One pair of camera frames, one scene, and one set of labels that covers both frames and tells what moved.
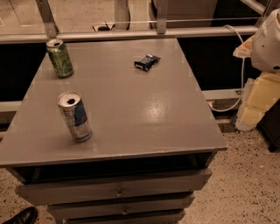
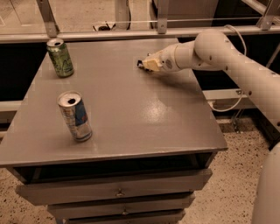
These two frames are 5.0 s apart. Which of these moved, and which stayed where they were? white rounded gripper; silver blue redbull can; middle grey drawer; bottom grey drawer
Moved: white rounded gripper
Stayed: silver blue redbull can; bottom grey drawer; middle grey drawer
